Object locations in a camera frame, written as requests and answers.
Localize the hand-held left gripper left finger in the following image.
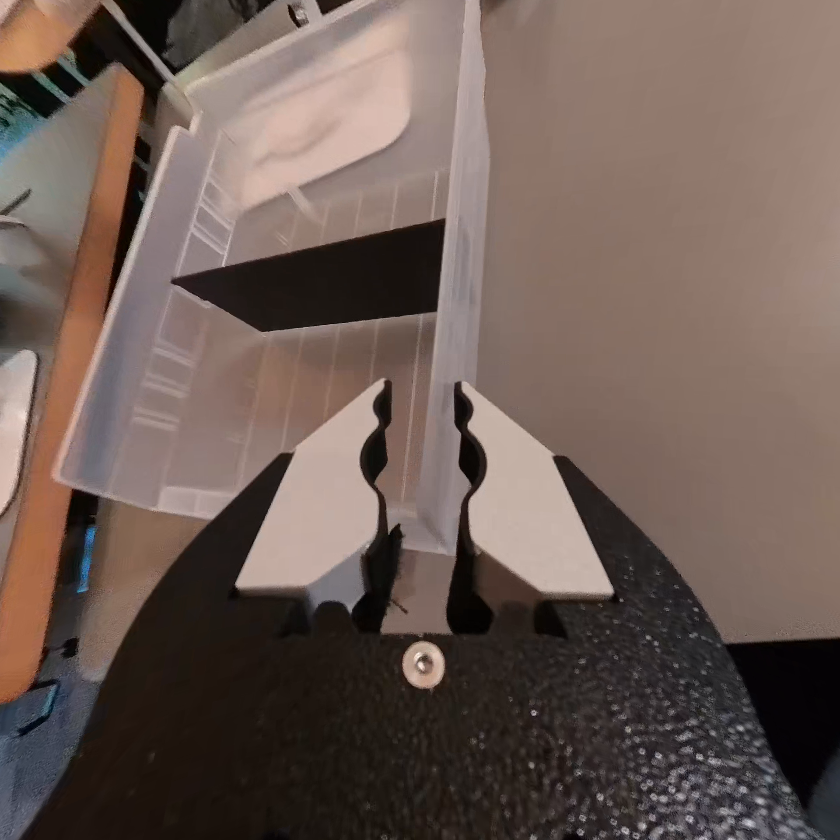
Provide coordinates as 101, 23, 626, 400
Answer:
235, 379, 393, 614

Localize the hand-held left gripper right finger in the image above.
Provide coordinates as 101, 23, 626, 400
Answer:
453, 382, 616, 601

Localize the clear plastic bin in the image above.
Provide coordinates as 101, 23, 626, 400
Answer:
51, 0, 493, 557

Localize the black divider card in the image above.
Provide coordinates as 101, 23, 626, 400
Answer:
171, 218, 447, 333

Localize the wooden-edged table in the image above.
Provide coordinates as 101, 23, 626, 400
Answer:
0, 62, 147, 704

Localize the white mat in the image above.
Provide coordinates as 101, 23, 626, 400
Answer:
0, 349, 39, 516

